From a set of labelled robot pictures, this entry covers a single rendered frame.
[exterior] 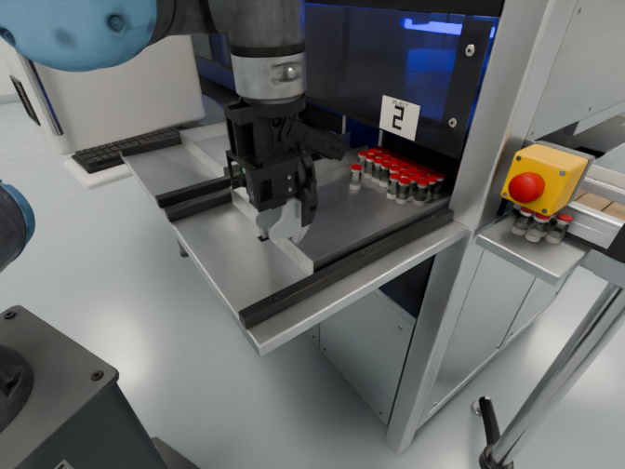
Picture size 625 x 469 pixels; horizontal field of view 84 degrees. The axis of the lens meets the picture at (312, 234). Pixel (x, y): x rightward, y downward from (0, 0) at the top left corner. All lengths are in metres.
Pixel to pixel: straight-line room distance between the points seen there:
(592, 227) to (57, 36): 0.67
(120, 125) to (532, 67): 1.10
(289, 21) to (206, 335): 1.39
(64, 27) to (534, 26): 0.48
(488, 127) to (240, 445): 1.16
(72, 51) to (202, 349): 1.40
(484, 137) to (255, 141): 0.34
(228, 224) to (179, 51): 0.83
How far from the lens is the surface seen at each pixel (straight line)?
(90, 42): 0.23
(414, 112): 0.65
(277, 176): 0.39
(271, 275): 0.50
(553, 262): 0.63
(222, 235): 0.59
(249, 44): 0.36
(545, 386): 0.95
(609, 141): 1.21
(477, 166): 0.60
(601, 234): 0.68
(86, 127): 1.26
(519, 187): 0.53
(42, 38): 0.24
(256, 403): 1.39
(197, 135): 0.97
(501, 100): 0.56
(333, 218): 0.61
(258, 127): 0.38
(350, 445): 1.32
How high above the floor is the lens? 1.22
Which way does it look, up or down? 36 degrees down
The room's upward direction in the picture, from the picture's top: straight up
